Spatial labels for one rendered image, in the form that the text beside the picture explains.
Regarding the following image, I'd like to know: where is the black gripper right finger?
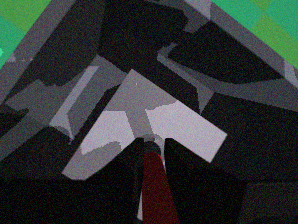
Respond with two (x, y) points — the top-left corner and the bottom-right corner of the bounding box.
(164, 138), (298, 224)

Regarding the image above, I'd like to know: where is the red peg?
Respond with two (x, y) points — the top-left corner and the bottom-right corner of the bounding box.
(142, 152), (180, 224)

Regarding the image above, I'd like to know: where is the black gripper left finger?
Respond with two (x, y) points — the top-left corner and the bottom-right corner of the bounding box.
(0, 138), (144, 224)

